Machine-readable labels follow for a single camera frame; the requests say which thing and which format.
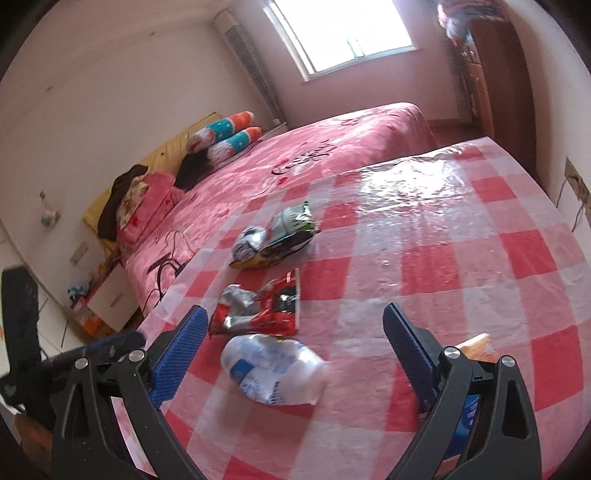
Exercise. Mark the orange packet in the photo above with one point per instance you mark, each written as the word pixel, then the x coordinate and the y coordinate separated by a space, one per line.
pixel 475 346

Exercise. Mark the white standing air conditioner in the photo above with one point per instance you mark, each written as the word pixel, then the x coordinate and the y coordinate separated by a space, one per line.
pixel 254 69

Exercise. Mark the pink fluffy pillow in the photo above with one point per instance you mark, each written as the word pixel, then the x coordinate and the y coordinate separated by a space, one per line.
pixel 157 198

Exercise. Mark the black chair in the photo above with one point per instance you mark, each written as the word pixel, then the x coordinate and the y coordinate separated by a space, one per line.
pixel 18 323

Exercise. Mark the folded blankets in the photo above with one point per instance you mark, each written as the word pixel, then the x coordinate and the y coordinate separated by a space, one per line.
pixel 461 18

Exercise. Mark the red white checked tablecloth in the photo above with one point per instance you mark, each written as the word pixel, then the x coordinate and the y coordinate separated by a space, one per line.
pixel 438 258

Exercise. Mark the white plastic bag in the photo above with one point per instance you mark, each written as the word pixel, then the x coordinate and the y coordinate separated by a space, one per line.
pixel 272 369

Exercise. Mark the beige wall socket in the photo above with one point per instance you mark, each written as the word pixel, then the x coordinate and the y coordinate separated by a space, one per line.
pixel 78 254
pixel 577 177

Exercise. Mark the cardboard box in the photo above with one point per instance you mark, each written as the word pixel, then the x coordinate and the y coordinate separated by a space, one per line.
pixel 92 323

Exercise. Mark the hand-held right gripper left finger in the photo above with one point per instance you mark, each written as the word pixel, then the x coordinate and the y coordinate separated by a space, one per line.
pixel 182 350

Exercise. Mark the white nightstand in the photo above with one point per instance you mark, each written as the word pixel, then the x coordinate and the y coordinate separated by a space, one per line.
pixel 111 295

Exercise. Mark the black cloth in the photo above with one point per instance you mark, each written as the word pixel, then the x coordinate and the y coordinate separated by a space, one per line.
pixel 194 170
pixel 111 207

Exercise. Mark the floral cream pillow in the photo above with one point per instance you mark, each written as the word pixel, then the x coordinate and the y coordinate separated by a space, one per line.
pixel 131 201

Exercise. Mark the bed with pink blanket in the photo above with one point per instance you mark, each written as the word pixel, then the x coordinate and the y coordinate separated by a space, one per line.
pixel 332 138

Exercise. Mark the blue white snack packet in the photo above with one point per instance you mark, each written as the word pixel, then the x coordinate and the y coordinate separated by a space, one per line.
pixel 249 242

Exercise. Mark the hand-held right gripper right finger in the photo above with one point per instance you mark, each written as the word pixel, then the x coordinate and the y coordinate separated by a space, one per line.
pixel 411 355

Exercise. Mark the red black drink packet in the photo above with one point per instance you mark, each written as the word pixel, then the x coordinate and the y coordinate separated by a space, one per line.
pixel 268 307

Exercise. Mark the cartoon bolster pillow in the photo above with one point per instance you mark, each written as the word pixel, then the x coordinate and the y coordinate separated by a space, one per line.
pixel 221 129
pixel 235 143

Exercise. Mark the large window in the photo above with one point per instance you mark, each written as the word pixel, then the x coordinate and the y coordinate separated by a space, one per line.
pixel 341 32

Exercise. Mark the yellow headboard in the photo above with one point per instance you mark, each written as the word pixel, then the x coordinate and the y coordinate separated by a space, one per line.
pixel 161 152

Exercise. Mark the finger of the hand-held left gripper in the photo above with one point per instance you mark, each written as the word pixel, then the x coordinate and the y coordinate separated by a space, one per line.
pixel 115 345

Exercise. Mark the green and white snack bag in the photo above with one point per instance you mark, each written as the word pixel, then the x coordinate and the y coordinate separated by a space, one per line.
pixel 293 228

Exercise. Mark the blue white box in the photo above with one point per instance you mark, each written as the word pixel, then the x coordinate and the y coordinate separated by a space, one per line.
pixel 466 413

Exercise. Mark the brown wooden cabinet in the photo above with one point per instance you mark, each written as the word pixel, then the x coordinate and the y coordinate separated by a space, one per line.
pixel 503 83

